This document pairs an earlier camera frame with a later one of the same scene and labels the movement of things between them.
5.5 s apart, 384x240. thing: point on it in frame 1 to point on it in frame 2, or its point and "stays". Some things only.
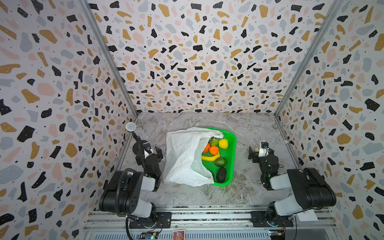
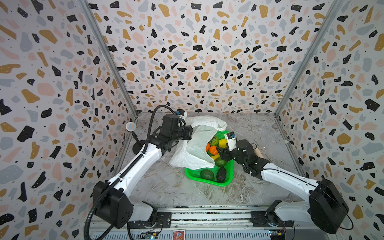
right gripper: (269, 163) to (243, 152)
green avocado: (221, 161) stays
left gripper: (156, 155) to (188, 130)
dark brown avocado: (221, 174) stays
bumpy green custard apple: (213, 141) stays
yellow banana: (209, 158) stays
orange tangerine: (213, 150) stays
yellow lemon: (223, 143) stays
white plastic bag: (184, 164) to (193, 154)
